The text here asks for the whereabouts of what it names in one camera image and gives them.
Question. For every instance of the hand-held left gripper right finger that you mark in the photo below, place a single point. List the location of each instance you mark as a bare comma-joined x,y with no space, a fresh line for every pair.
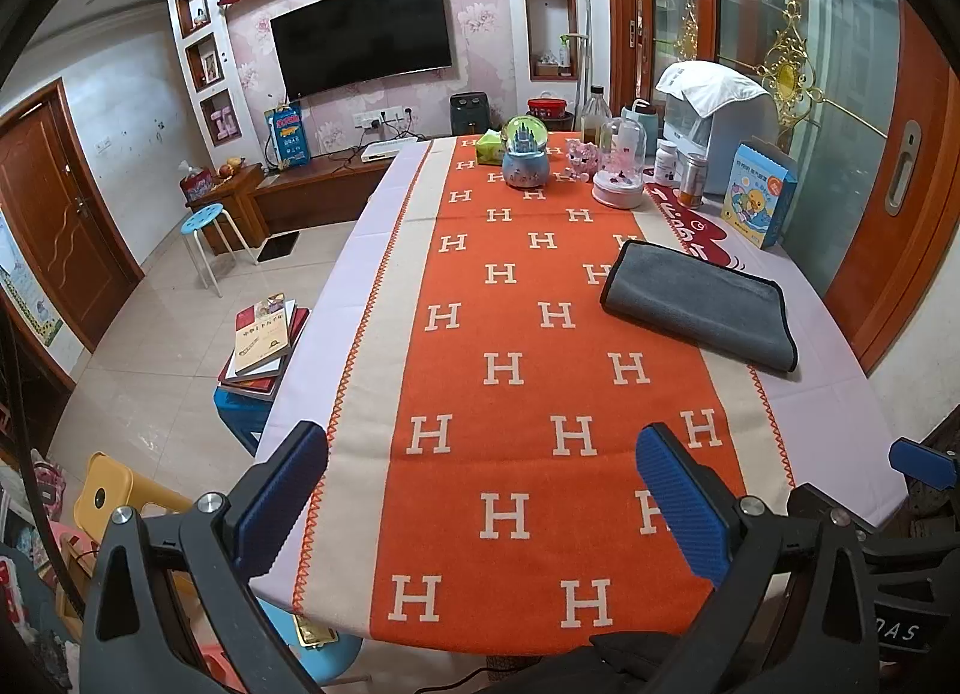
682,506

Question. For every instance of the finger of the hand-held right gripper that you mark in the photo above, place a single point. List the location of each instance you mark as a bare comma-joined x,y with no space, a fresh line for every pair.
924,464

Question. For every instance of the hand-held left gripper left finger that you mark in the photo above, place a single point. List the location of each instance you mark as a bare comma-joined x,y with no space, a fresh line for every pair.
285,484

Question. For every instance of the grey towel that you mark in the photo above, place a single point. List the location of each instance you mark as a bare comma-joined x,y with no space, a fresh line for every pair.
697,304

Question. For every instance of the blue plastic stool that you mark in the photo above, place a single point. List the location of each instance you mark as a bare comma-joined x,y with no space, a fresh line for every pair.
240,413

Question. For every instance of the stack of books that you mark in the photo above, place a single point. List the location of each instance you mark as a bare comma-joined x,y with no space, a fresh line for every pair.
262,338

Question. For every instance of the light blue stool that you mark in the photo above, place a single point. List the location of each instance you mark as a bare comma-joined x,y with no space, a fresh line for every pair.
322,656

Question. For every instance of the yellow plastic stool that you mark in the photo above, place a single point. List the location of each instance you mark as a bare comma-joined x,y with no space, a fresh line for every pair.
105,491

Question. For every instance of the black floor mat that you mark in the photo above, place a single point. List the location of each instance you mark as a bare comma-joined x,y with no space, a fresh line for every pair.
278,248

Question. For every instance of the orange H-pattern table cloth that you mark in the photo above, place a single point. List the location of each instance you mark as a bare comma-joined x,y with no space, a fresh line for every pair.
375,229

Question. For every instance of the orange letter-print table runner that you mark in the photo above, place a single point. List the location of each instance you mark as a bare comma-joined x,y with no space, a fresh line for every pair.
510,289

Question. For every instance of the blue round stool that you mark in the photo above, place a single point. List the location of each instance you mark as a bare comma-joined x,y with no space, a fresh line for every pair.
206,218

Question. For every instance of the red and white printed mat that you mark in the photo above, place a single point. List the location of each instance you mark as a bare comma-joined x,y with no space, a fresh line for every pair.
694,229

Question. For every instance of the wooden television cabinet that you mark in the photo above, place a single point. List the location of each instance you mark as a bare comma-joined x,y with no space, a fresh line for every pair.
300,192

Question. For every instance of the blue children's book box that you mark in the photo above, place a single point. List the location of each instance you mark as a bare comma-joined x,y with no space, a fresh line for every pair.
757,203

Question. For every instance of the red tissue box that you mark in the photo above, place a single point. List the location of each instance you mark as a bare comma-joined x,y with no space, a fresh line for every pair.
196,183

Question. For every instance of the fruit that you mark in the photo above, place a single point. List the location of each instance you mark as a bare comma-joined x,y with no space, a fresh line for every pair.
229,168

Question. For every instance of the orange can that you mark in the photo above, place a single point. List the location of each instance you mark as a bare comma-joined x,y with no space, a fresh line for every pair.
693,183

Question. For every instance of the white pill bottle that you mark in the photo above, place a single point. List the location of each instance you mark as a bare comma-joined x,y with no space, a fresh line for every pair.
665,164

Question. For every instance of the pink glass dome ornament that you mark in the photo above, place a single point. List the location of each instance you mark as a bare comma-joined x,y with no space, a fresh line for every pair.
619,169

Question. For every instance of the blue printed box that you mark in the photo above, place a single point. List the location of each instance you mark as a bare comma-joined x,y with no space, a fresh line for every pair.
289,138

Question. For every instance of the white set-top box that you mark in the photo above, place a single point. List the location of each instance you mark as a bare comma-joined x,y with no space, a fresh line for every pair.
386,150

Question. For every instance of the brown wooden door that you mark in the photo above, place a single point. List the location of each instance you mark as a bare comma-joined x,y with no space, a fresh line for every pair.
60,214

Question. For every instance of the pink pig toy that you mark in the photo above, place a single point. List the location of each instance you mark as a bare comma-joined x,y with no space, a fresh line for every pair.
579,160

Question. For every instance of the white water dispenser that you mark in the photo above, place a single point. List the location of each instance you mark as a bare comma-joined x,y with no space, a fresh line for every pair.
739,139

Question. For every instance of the wood and glass sliding door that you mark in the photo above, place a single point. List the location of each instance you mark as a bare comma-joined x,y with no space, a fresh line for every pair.
825,102

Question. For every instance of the blue castle snow globe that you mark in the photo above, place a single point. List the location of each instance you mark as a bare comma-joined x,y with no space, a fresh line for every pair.
526,158

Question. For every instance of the light blue kettle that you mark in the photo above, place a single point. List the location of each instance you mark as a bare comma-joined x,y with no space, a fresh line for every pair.
641,120

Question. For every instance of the green tissue box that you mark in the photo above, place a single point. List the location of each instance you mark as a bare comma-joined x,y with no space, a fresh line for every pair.
492,148

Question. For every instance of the glass oil bottle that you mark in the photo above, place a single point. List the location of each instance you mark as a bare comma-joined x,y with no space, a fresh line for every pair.
595,115

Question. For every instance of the black air fryer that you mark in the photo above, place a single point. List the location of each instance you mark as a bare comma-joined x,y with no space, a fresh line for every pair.
469,115

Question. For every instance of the white cover cloth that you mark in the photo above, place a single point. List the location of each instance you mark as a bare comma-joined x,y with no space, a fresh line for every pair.
712,88

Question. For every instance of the red pot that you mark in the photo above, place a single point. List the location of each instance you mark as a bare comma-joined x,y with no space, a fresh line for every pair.
547,108

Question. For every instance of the black flat-screen television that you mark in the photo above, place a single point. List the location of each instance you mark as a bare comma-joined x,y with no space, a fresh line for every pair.
364,34

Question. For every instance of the wall poster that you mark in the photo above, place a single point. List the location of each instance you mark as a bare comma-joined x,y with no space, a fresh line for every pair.
26,289

